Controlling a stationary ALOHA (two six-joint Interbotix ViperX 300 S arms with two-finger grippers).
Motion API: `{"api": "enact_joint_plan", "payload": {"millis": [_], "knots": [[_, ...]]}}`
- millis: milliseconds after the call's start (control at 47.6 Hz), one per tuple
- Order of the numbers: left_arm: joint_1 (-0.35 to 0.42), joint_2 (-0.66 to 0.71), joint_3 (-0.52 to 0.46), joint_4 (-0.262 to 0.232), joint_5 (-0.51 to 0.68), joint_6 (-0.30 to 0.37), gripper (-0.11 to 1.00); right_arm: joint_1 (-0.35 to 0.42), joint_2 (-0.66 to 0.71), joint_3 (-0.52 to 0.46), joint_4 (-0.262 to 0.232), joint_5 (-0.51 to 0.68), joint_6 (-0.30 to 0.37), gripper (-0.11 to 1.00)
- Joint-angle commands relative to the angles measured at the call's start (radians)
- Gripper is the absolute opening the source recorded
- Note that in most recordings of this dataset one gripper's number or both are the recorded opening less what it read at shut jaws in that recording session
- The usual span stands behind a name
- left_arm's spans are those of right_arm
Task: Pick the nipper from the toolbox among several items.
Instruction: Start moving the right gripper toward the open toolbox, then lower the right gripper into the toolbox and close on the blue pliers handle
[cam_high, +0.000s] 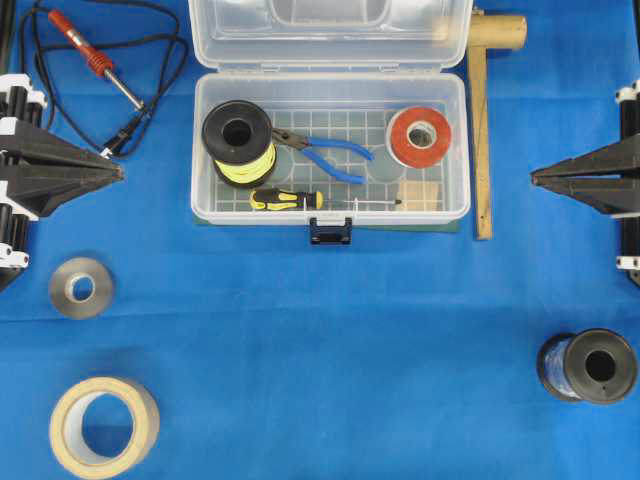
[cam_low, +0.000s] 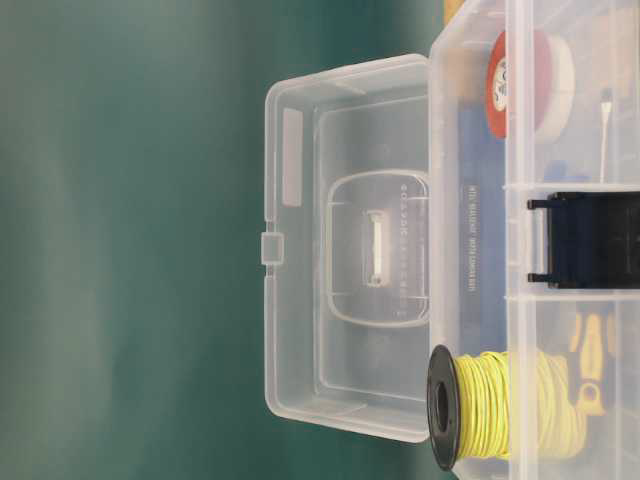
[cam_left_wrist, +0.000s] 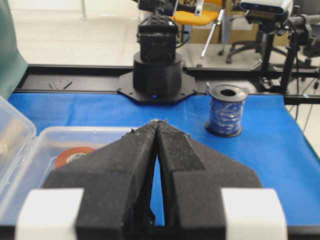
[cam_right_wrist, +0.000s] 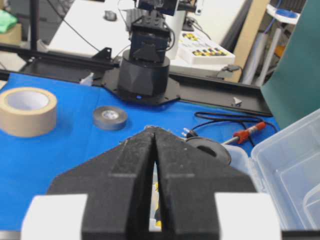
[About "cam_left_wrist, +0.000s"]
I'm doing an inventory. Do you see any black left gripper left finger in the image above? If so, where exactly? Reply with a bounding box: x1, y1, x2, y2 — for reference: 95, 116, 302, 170
15, 120, 160, 240

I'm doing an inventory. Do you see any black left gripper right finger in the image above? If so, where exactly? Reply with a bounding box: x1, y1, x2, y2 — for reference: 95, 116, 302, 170
156, 120, 289, 240

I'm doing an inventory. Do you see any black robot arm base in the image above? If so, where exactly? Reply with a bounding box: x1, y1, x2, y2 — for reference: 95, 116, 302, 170
117, 0, 197, 104

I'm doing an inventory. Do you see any clear plastic toolbox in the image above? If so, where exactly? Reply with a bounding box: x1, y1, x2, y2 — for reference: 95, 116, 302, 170
0, 98, 131, 226

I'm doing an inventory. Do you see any red tape roll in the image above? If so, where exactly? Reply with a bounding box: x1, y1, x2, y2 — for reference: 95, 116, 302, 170
55, 146, 96, 168

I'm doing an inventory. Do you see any blue table mat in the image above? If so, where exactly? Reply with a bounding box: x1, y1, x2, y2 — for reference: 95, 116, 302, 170
8, 93, 320, 226

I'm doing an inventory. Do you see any black office chair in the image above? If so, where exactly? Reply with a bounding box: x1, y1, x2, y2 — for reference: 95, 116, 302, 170
217, 24, 288, 65

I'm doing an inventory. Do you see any yellow office chair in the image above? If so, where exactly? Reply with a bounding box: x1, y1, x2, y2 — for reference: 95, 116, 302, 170
172, 0, 226, 59

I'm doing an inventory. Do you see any green curtain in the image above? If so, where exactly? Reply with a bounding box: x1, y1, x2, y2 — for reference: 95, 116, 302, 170
0, 0, 28, 100

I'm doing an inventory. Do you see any blue wire spool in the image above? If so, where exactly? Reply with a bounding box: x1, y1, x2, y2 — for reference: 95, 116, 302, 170
205, 84, 248, 138

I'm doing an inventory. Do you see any black aluminium frame rail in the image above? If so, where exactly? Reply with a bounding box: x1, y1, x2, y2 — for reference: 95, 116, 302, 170
15, 65, 320, 105

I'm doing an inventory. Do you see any white depth camera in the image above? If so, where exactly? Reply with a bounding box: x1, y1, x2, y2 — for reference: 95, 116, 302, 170
238, 0, 294, 25

